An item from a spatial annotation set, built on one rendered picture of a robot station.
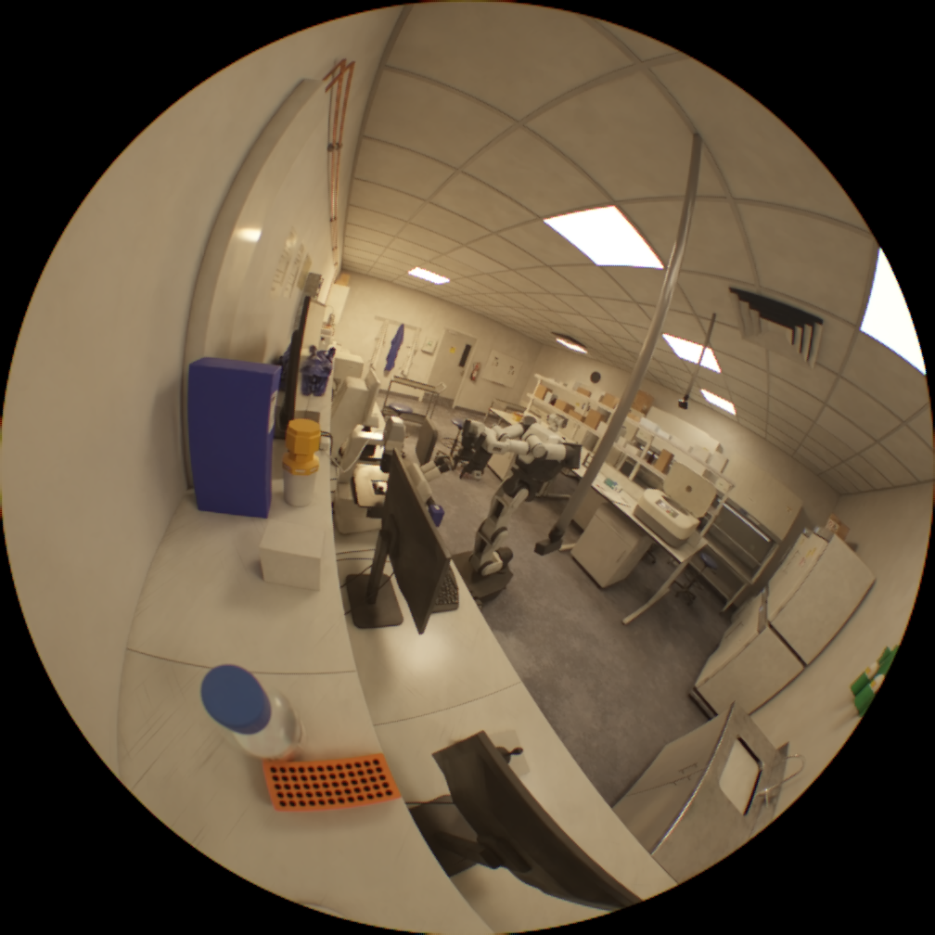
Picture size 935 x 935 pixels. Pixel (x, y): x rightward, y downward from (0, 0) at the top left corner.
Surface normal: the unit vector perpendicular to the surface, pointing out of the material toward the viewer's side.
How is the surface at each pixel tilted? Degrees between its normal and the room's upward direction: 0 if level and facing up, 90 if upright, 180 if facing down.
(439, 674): 0
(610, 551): 90
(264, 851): 0
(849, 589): 90
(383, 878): 0
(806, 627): 90
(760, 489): 82
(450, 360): 90
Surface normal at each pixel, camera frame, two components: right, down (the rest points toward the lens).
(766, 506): -0.79, -0.22
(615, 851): 0.34, -0.86
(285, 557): 0.27, 0.48
